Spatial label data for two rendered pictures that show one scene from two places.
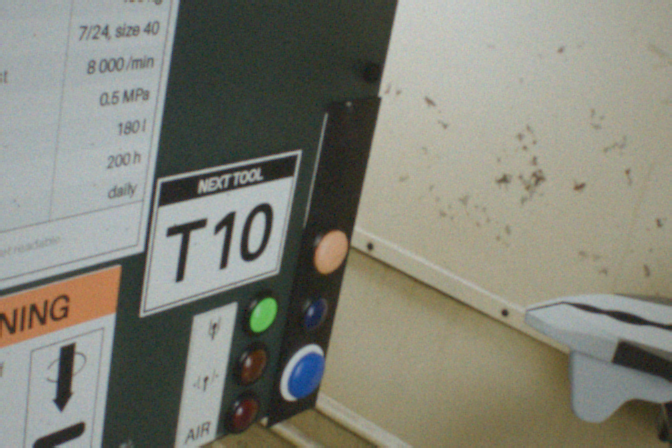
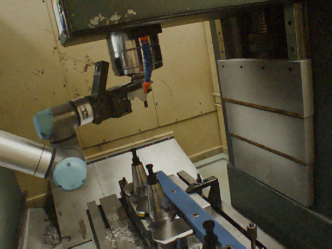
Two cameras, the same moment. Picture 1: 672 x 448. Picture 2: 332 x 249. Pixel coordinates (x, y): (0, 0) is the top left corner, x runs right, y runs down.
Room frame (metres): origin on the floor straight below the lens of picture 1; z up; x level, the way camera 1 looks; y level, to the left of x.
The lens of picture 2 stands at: (1.02, -0.38, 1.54)
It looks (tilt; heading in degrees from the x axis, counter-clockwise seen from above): 15 degrees down; 127
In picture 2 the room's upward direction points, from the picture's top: 11 degrees counter-clockwise
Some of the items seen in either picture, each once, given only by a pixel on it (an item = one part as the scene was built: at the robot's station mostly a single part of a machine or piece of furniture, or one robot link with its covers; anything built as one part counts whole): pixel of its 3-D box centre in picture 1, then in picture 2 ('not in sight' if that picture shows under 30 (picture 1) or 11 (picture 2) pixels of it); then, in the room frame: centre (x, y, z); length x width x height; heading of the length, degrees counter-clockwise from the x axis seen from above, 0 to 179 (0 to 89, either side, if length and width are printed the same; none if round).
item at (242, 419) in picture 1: (244, 413); not in sight; (0.52, 0.03, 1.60); 0.02 x 0.01 x 0.02; 145
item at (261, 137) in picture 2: not in sight; (262, 125); (0.69, 0.71, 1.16); 0.48 x 0.05 x 0.51; 145
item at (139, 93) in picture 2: not in sight; (141, 91); (0.46, 0.31, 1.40); 0.09 x 0.03 x 0.06; 57
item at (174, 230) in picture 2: not in sight; (171, 231); (0.73, -0.02, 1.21); 0.07 x 0.05 x 0.01; 55
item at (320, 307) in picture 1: (315, 313); not in sight; (0.56, 0.00, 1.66); 0.02 x 0.01 x 0.02; 145
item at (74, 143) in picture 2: not in sight; (69, 155); (0.36, 0.07, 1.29); 0.11 x 0.08 x 0.11; 143
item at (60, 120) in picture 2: not in sight; (56, 121); (0.34, 0.07, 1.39); 0.11 x 0.08 x 0.09; 70
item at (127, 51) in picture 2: not in sight; (134, 52); (0.44, 0.34, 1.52); 0.16 x 0.16 x 0.12
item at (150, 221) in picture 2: not in sight; (160, 217); (0.69, 0.01, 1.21); 0.06 x 0.06 x 0.03
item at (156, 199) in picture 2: not in sight; (156, 197); (0.69, 0.01, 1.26); 0.04 x 0.04 x 0.07
